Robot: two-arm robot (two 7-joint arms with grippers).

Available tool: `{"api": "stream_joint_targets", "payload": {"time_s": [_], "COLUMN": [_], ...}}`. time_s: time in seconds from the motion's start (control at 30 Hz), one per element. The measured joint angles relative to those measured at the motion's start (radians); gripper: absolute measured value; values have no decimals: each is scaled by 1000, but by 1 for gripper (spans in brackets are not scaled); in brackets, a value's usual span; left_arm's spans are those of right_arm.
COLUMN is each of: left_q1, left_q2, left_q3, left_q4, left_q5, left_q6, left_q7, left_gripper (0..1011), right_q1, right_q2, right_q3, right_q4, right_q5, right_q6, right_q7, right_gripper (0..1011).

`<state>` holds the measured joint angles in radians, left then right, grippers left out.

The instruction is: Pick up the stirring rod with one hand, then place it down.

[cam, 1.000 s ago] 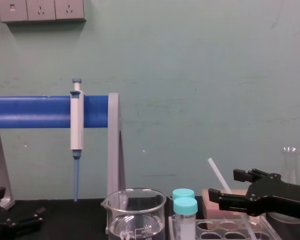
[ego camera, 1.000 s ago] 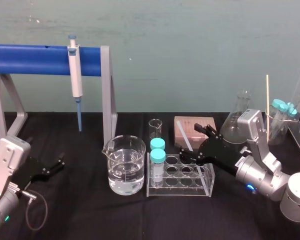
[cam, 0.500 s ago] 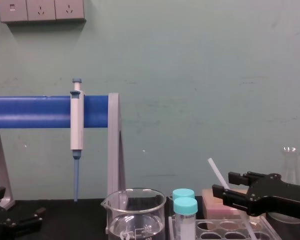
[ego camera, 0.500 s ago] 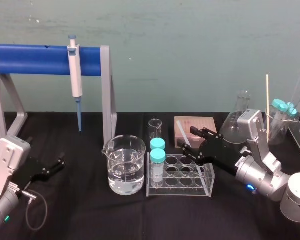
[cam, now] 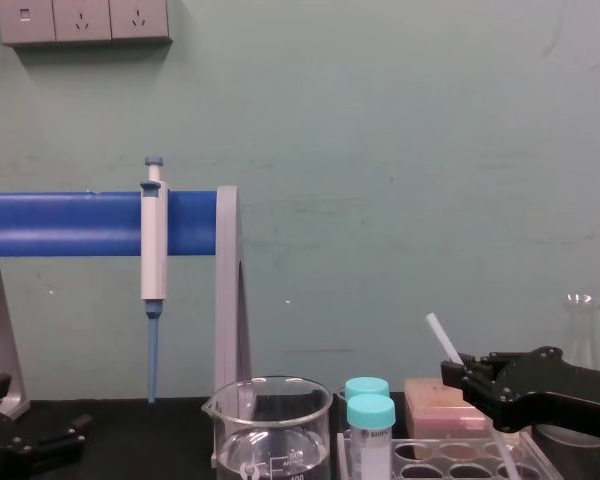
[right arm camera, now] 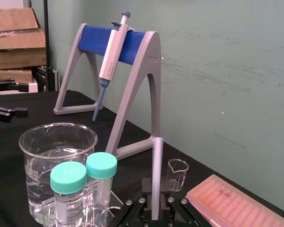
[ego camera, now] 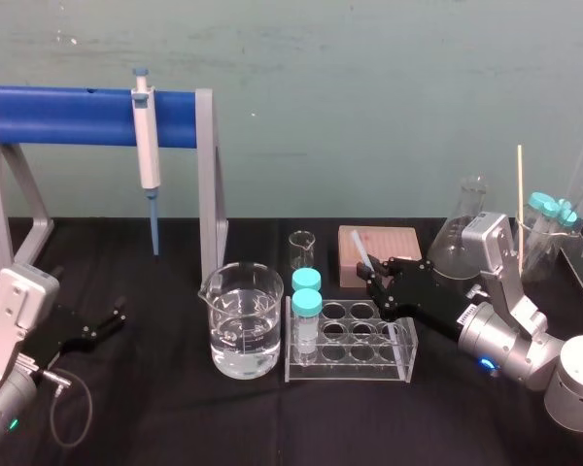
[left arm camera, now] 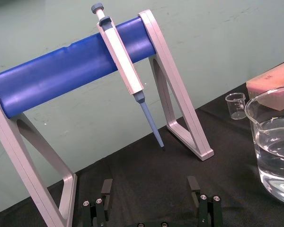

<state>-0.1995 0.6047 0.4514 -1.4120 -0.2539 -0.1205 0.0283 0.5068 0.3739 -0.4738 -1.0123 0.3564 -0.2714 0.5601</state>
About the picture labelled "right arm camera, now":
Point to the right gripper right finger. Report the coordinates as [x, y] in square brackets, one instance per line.
[180, 212]

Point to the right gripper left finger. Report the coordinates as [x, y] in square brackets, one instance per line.
[135, 212]

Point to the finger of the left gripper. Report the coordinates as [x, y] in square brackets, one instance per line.
[14, 86]
[4, 113]

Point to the pale grey stirring rod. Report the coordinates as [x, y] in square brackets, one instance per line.
[157, 179]

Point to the flat cardboard box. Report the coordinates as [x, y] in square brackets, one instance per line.
[11, 74]

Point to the clear acrylic tube rack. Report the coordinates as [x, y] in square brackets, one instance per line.
[116, 201]

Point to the black table cloth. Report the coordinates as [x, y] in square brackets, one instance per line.
[9, 142]

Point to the black and white boxes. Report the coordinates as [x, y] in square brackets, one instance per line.
[46, 79]

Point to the small glass beaker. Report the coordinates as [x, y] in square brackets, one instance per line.
[177, 175]

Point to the large open cardboard box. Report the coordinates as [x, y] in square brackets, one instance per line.
[16, 47]

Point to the pink pipette tip box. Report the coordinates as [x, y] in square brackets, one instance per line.
[227, 203]

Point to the large glass beaker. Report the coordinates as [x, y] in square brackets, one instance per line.
[40, 156]

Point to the teal capped sample tube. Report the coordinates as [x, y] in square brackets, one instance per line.
[68, 179]
[101, 165]

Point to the black vertical pole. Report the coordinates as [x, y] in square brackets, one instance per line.
[46, 33]

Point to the white pipette blue tip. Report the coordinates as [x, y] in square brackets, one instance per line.
[112, 56]

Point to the grey pipette stand blue bar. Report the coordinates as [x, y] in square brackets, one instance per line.
[153, 99]

